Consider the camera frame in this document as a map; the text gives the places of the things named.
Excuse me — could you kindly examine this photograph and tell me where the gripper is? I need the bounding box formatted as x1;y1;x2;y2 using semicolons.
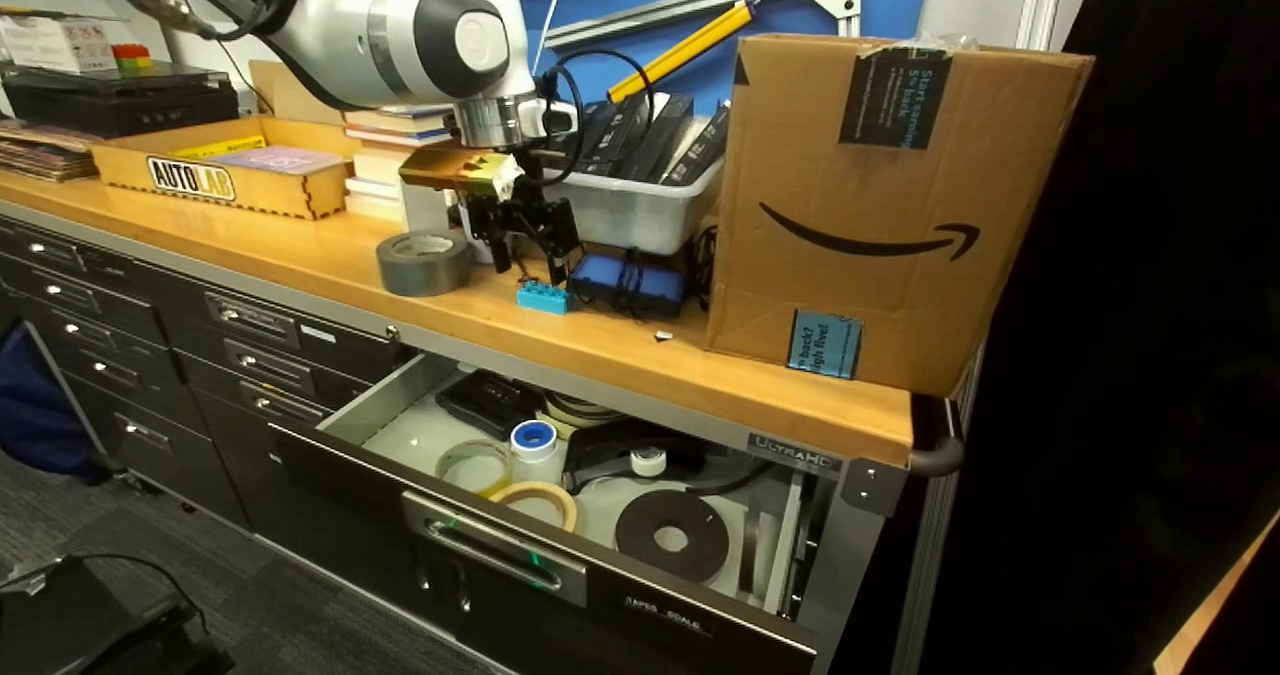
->
461;191;584;289

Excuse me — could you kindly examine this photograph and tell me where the blue lego brick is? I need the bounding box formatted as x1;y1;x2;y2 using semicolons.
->
516;278;572;315

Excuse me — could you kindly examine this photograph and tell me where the open drawer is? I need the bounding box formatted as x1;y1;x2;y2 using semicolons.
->
268;349;833;675

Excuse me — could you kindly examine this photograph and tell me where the closed drawer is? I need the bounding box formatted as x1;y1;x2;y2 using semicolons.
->
172;319;373;408
0;217;156;301
150;269;409;384
42;330;206;428
188;359;343;434
0;253;169;348
62;373;253;531
18;293;181;378

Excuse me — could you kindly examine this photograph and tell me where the white plastic bin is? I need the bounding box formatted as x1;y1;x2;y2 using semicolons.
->
545;150;728;257

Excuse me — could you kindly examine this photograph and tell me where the black case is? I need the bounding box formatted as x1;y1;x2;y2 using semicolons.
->
436;369;547;442

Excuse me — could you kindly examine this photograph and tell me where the beige tape roll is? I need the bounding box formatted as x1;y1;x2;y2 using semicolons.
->
545;389;628;429

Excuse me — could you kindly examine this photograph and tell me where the row of black boxes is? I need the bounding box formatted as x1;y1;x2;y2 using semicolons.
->
560;93;733;188

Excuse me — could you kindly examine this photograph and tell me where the stack of books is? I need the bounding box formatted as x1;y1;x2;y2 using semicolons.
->
342;104;459;226

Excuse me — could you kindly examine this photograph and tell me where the white tape roll blue core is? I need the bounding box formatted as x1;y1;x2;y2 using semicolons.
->
509;419;567;487

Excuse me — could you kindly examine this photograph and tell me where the large black tape roll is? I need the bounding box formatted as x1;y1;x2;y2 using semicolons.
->
564;418;707;489

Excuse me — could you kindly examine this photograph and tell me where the clear tape roll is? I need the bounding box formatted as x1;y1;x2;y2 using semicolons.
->
436;439;514;497

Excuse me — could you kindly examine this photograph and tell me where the tan masking tape roll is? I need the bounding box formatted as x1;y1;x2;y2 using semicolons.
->
487;481;580;535

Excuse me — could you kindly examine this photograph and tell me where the yellow bar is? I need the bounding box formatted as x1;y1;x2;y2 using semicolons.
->
606;0;759;105

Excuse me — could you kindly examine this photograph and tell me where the purple book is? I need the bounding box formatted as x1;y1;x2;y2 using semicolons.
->
205;145;347;177

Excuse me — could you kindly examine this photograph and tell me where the cardboard sheet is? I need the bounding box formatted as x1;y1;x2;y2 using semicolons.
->
248;59;347;127

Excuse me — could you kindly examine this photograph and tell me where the wooden box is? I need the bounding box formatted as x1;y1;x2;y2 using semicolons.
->
91;115;352;222

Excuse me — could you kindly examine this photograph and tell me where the flat black tape roll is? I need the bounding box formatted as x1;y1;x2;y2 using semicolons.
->
614;489;732;585

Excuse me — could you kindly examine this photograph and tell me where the yellow book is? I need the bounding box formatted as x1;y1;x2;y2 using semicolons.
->
170;134;269;162

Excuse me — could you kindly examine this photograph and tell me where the large cardboard box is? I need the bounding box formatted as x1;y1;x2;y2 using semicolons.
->
705;33;1095;399

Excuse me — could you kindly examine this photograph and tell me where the black flat device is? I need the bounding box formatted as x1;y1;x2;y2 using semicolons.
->
0;61;242;140

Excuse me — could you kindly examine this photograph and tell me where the stack of magazines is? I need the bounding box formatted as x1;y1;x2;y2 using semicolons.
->
0;119;100;185

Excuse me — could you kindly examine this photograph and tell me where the blue bag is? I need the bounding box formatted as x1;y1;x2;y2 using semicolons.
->
0;319;113;484

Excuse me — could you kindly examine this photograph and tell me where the white carton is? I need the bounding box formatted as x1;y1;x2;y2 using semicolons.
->
0;13;120;75

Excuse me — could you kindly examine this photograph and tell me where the black floor device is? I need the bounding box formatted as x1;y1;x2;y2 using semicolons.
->
0;553;237;675

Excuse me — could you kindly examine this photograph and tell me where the black curtain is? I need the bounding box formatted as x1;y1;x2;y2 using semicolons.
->
918;0;1280;675

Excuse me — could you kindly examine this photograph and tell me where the blue box with black cable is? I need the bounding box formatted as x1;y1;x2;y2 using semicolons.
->
567;251;690;320

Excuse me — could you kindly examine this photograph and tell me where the grey duct tape roll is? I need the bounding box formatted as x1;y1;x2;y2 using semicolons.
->
376;229;476;299

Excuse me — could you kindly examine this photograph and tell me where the black cable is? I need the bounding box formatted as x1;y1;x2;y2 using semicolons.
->
689;223;721;313

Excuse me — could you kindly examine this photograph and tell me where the drawer handle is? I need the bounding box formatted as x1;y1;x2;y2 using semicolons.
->
239;379;332;427
204;292;302;349
26;240;88;273
223;339;318;393
61;319;120;353
79;352;144;391
112;412;175;453
41;279;102;315

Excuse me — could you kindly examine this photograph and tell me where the black bench side handle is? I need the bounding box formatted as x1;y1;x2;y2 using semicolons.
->
907;395;967;479

